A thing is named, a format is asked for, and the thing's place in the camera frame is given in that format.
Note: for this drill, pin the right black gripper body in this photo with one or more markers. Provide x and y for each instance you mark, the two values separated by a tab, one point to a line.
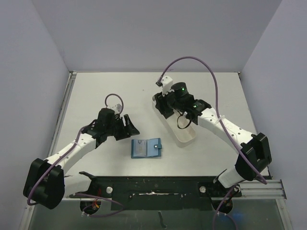
163	105

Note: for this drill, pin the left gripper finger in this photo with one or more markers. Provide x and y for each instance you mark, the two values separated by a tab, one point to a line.
128	122
128	132

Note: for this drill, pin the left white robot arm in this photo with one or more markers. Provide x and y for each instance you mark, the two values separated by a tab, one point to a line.
47	183

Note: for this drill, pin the blue leather card holder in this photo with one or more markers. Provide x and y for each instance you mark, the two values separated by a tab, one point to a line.
153	148

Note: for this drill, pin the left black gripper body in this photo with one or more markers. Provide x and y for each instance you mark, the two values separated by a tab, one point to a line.
110	128

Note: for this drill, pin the light blue credit card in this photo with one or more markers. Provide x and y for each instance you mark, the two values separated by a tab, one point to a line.
140	148

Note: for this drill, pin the white oblong tray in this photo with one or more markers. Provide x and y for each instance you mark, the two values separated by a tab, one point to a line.
182	137

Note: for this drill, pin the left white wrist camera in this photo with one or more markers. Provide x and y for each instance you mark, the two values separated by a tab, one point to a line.
118	108

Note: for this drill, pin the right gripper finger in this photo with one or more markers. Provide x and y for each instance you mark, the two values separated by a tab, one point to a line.
159	103
167	112

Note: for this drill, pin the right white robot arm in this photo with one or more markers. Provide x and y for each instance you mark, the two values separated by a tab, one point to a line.
254	153

